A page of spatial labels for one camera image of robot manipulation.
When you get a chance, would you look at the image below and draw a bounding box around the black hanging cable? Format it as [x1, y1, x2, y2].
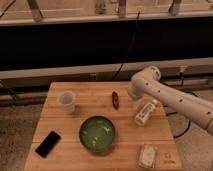
[111, 10, 141, 81]

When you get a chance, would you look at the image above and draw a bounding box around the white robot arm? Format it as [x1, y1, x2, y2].
[127, 66, 213, 135]

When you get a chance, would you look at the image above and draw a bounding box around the black smartphone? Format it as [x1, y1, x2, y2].
[35, 131, 61, 158]

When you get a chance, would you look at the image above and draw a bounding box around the black cable at left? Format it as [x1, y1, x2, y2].
[0, 79, 19, 107]

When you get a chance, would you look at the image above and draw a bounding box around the clear wrapped packet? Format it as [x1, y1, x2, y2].
[138, 144, 157, 169]

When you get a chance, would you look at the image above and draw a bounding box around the dark red pepper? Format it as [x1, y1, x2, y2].
[112, 92, 119, 110]

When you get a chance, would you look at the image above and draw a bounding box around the black floor cable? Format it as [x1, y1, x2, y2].
[164, 90, 198, 140]

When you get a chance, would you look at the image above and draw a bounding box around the green ceramic bowl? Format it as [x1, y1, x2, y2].
[79, 116, 116, 153]

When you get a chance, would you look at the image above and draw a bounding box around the clear plastic cup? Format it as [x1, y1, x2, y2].
[57, 91, 76, 114]

